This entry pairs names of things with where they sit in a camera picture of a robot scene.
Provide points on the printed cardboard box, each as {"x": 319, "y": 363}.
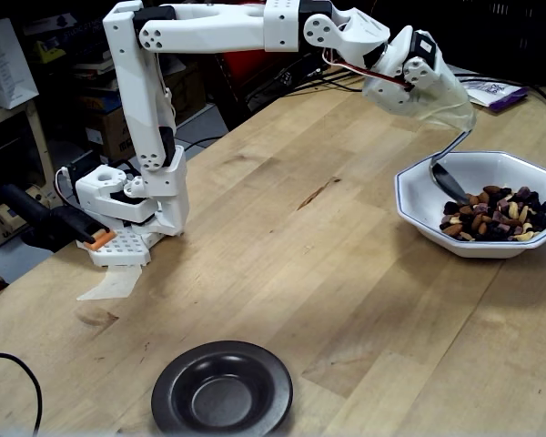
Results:
{"x": 104, "y": 136}

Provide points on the white paper bag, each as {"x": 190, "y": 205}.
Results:
{"x": 4, "y": 68}

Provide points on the beige masking tape wrap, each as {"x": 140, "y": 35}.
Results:
{"x": 450, "y": 104}

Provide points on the beige shelf frame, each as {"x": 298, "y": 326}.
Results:
{"x": 34, "y": 132}

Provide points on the white octagonal bowl blue rim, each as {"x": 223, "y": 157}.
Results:
{"x": 496, "y": 168}

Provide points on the white robot arm with base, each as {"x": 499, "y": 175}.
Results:
{"x": 136, "y": 91}

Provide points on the beige tape piece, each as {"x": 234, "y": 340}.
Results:
{"x": 114, "y": 284}

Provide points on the bent metal spoon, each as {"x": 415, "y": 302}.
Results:
{"x": 446, "y": 182}

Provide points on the dark brown plate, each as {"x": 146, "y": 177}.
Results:
{"x": 223, "y": 396}

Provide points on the red chair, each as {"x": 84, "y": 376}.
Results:
{"x": 243, "y": 66}

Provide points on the plain cardboard box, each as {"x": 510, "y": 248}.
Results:
{"x": 186, "y": 95}

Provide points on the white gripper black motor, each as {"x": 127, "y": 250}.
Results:
{"x": 393, "y": 96}

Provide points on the nuts and raisins mix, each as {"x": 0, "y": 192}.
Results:
{"x": 496, "y": 218}

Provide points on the purple white plastic bag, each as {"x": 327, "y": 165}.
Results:
{"x": 500, "y": 93}

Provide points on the black clamp orange pad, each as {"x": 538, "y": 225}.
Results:
{"x": 50, "y": 223}

